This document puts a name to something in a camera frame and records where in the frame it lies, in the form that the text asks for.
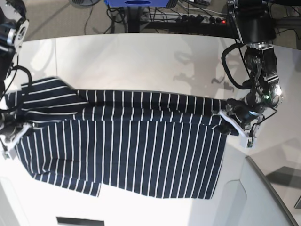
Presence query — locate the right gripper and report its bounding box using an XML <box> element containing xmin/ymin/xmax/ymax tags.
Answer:
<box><xmin>0</xmin><ymin>117</ymin><xmax>24</xmax><ymax>143</ymax></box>

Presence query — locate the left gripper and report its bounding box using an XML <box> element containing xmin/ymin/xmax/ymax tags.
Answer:
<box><xmin>226</xmin><ymin>98</ymin><xmax>261</xmax><ymax>129</ymax></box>

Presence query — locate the navy white striped t-shirt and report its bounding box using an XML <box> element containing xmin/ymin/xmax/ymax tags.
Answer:
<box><xmin>5</xmin><ymin>78</ymin><xmax>227</xmax><ymax>199</ymax></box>

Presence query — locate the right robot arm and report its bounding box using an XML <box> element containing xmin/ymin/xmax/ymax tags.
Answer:
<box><xmin>0</xmin><ymin>0</ymin><xmax>32</xmax><ymax>142</ymax></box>

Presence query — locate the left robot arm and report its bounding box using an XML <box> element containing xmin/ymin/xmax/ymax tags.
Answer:
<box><xmin>222</xmin><ymin>0</ymin><xmax>282</xmax><ymax>129</ymax></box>

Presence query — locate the black power strip red light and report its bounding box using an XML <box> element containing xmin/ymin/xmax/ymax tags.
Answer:
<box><xmin>176</xmin><ymin>13</ymin><xmax>233</xmax><ymax>25</ymax></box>

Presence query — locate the black stand pole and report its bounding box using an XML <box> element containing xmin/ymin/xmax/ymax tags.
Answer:
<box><xmin>125</xmin><ymin>7</ymin><xmax>142</xmax><ymax>33</ymax></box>

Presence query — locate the blue box on stand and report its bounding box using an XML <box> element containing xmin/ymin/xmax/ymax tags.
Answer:
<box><xmin>104</xmin><ymin>0</ymin><xmax>169</xmax><ymax>7</ymax></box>

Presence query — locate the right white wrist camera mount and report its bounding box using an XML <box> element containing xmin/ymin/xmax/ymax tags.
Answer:
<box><xmin>0</xmin><ymin>123</ymin><xmax>33</xmax><ymax>160</ymax></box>

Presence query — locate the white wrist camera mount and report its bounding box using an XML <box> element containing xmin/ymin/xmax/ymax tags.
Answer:
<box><xmin>213</xmin><ymin>110</ymin><xmax>265</xmax><ymax>149</ymax></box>
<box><xmin>0</xmin><ymin>123</ymin><xmax>33</xmax><ymax>160</ymax></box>

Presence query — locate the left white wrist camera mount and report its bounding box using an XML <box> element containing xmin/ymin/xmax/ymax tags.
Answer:
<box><xmin>213</xmin><ymin>110</ymin><xmax>265</xmax><ymax>149</ymax></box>

